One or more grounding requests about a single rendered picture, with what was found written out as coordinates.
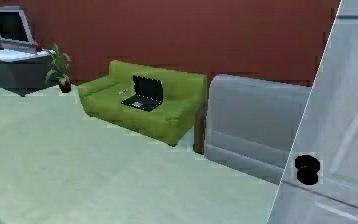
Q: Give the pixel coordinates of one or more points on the grey television stand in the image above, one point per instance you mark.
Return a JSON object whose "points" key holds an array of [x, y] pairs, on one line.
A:
{"points": [[17, 71]]}

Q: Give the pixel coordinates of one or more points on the grey room door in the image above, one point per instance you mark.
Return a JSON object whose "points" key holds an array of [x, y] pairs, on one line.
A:
{"points": [[343, 100]]}

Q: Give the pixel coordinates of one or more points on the black laptop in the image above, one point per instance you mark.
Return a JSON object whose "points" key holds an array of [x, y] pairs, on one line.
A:
{"points": [[147, 89]]}

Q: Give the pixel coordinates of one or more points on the grey sofa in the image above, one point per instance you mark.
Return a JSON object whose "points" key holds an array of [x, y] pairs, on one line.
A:
{"points": [[253, 116]]}

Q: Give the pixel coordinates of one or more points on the small white remote control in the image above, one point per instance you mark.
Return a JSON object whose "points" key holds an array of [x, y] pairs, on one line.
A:
{"points": [[122, 91]]}

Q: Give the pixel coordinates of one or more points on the grey framed television set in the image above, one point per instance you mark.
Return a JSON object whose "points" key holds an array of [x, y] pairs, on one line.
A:
{"points": [[10, 26]]}

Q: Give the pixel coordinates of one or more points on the small red object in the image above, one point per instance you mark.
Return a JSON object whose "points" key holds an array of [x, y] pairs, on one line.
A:
{"points": [[38, 47]]}

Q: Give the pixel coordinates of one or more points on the green sofa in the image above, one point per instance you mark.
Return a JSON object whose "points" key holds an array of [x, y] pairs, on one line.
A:
{"points": [[173, 100]]}

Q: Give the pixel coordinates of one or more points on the green plant in red pot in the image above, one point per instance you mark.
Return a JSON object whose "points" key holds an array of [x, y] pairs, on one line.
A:
{"points": [[59, 68]]}

